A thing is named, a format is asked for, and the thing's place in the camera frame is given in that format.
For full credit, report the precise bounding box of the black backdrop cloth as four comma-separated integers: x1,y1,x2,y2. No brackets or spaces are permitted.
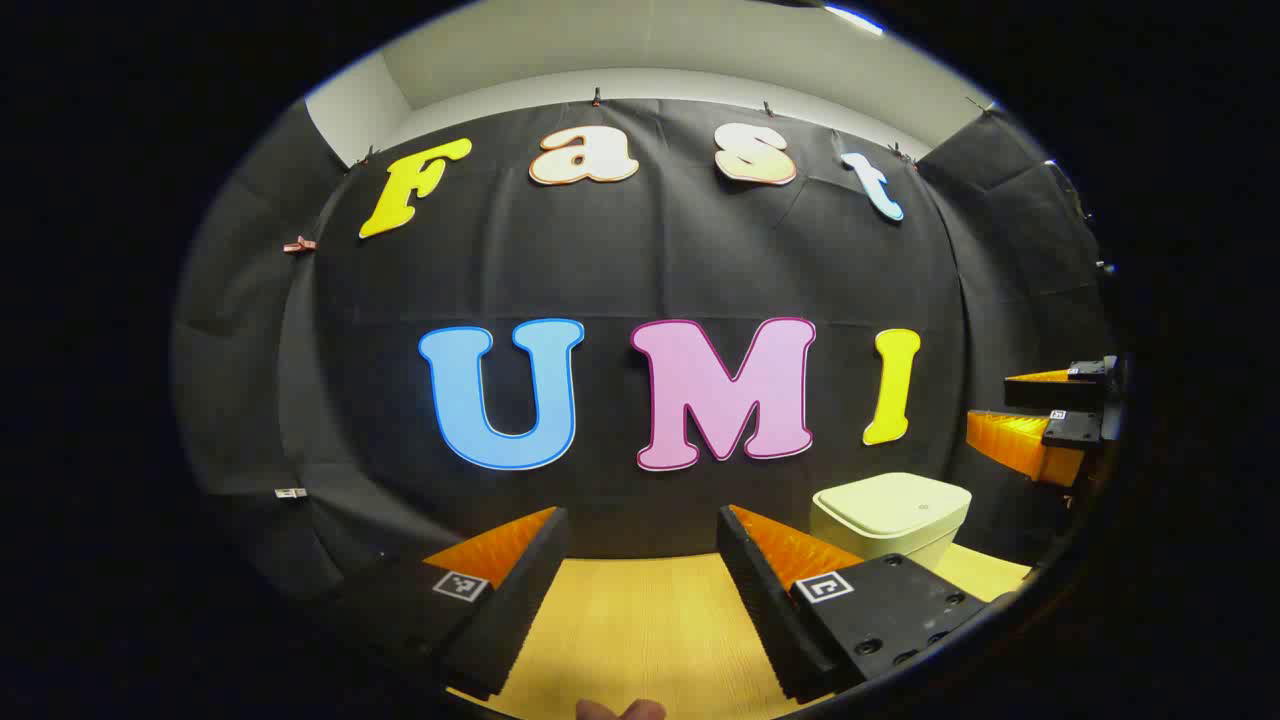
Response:
170,95,1116,601

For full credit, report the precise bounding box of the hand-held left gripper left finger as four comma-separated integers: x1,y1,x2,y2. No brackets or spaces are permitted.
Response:
310,506,571,701

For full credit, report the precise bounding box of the ceiling light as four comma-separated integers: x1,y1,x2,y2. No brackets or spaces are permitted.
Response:
825,5,886,36

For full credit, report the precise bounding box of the pale green desktop garbage bin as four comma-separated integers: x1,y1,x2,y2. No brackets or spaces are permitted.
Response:
810,472,973,573

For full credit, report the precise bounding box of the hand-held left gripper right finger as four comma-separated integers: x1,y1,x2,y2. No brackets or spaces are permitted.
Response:
715,504,993,704

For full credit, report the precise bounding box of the wooden desktop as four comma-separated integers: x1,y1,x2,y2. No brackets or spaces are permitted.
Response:
445,545,1033,720

